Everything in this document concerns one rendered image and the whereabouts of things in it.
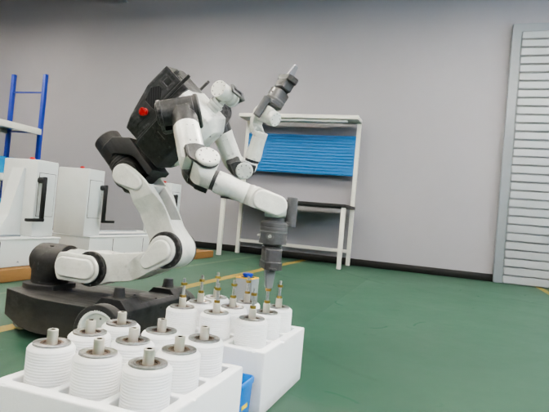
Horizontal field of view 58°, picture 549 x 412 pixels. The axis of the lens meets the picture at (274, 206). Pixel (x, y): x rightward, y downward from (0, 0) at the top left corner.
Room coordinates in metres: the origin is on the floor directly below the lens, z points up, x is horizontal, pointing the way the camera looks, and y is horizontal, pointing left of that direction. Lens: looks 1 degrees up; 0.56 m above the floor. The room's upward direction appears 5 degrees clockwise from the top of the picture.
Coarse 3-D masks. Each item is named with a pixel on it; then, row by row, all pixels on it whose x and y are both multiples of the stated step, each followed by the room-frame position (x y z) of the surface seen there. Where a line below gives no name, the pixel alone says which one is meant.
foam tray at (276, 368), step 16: (288, 336) 1.59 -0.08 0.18; (224, 352) 1.42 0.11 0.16; (240, 352) 1.40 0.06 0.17; (256, 352) 1.38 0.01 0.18; (272, 352) 1.43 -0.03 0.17; (288, 352) 1.59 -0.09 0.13; (256, 368) 1.38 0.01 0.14; (272, 368) 1.45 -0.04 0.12; (288, 368) 1.60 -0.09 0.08; (256, 384) 1.38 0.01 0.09; (272, 384) 1.46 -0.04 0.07; (288, 384) 1.62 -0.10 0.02; (256, 400) 1.38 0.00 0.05; (272, 400) 1.47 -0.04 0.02
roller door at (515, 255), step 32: (512, 32) 5.91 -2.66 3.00; (544, 32) 5.77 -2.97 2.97; (512, 64) 5.89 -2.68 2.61; (544, 64) 5.78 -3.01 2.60; (512, 96) 5.88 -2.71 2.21; (544, 96) 5.76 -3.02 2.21; (512, 128) 5.87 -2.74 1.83; (544, 128) 5.74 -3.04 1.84; (512, 160) 5.85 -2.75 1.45; (544, 160) 5.74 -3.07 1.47; (512, 192) 5.83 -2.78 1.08; (544, 192) 5.75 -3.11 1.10; (512, 224) 5.85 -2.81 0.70; (544, 224) 5.72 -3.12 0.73; (512, 256) 5.82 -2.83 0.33; (544, 256) 5.71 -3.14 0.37; (544, 288) 5.74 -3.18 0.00
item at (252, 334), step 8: (240, 320) 1.44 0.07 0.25; (264, 320) 1.46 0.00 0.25; (240, 328) 1.44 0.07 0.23; (248, 328) 1.43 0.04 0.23; (256, 328) 1.43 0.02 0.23; (264, 328) 1.45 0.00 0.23; (240, 336) 1.43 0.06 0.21; (248, 336) 1.43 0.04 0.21; (256, 336) 1.43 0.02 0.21; (264, 336) 1.45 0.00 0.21; (240, 344) 1.43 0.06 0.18; (248, 344) 1.43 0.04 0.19; (256, 344) 1.43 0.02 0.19; (264, 344) 1.45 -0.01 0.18
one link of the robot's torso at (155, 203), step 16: (128, 176) 1.94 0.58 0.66; (144, 192) 1.92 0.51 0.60; (160, 192) 2.04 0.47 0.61; (144, 208) 1.94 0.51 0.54; (160, 208) 1.93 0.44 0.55; (176, 208) 2.01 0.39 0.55; (144, 224) 1.95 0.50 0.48; (160, 224) 1.93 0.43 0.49; (176, 224) 1.95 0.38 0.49; (176, 240) 1.89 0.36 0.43; (192, 240) 1.98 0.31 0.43; (176, 256) 1.88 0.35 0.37; (192, 256) 1.98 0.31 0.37
